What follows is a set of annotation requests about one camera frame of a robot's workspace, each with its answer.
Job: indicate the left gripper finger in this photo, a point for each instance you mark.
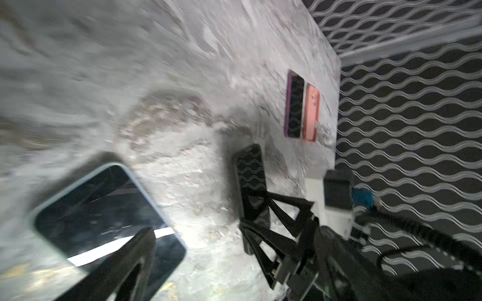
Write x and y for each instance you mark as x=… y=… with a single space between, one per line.
x=125 y=273

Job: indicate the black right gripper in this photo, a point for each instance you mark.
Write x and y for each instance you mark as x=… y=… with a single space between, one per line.
x=284 y=261

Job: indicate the pink phone case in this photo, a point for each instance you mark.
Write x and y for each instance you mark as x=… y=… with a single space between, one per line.
x=311 y=114

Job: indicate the black phone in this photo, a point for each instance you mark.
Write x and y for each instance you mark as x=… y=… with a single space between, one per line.
x=250 y=176
x=97 y=214

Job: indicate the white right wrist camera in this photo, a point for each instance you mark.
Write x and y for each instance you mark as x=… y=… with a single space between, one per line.
x=336 y=201

